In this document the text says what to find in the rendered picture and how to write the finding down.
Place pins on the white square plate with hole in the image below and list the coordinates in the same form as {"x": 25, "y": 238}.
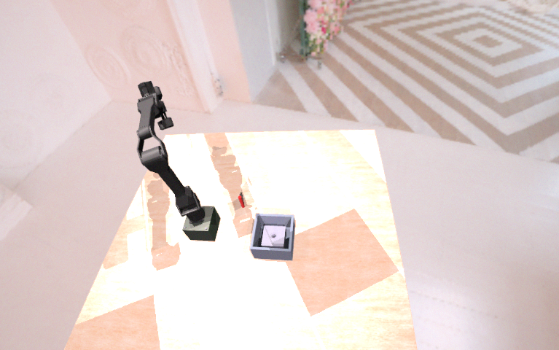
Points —
{"x": 274, "y": 237}

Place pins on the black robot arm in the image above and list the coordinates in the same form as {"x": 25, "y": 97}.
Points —
{"x": 156, "y": 158}

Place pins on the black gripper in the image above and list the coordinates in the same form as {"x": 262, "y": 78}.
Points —
{"x": 165, "y": 122}

